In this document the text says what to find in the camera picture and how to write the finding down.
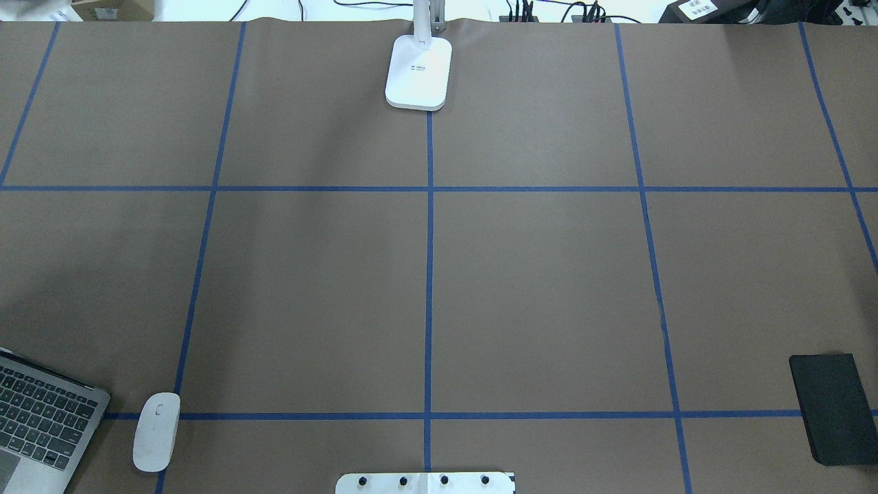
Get white computer mouse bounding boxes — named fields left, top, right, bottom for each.
left=132, top=392, right=180, bottom=473

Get silver grey laptop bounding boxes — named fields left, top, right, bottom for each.
left=1, top=349, right=112, bottom=493

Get black mouse pad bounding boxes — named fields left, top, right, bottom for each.
left=788, top=353, right=877, bottom=467

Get white desk lamp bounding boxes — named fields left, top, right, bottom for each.
left=383, top=1, right=453, bottom=112

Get black device with label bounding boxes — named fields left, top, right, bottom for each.
left=658, top=1, right=760, bottom=25

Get cardboard box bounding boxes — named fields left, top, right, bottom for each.
left=70, top=0, right=156, bottom=22

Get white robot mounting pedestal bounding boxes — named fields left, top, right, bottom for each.
left=335, top=471, right=517, bottom=493

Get black cables on back desk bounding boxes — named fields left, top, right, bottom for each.
left=218, top=0, right=645, bottom=24

